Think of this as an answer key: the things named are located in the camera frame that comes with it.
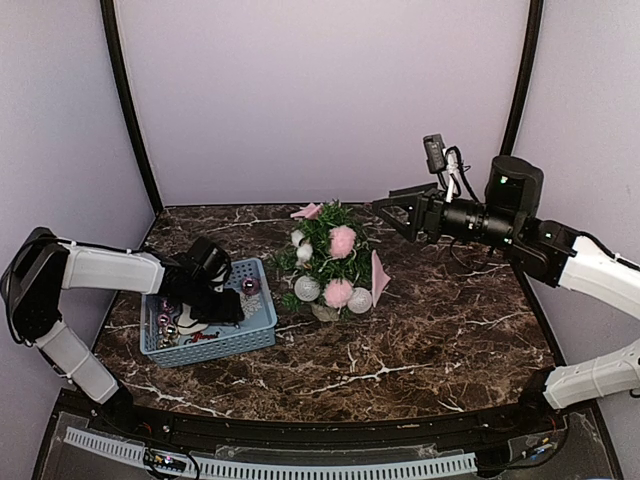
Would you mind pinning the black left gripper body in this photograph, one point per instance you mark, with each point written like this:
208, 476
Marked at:
208, 308

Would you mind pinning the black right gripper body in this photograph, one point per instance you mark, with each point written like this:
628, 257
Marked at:
494, 228

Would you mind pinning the pink fluffy pompom ornament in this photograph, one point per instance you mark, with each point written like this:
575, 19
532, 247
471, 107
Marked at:
342, 241

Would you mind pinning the pink fabric triangle piece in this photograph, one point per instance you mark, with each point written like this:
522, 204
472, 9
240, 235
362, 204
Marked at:
379, 278

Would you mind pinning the small green christmas tree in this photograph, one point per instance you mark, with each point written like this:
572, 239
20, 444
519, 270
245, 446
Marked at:
305, 291

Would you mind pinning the pink fabric bow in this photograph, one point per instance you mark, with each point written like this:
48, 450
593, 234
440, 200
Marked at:
308, 212

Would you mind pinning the white ball string lights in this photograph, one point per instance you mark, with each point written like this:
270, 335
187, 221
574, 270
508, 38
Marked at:
312, 258

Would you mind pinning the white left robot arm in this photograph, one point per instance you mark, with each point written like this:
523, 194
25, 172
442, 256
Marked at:
46, 267

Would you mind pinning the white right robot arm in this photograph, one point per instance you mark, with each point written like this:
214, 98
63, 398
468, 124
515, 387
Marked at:
603, 282

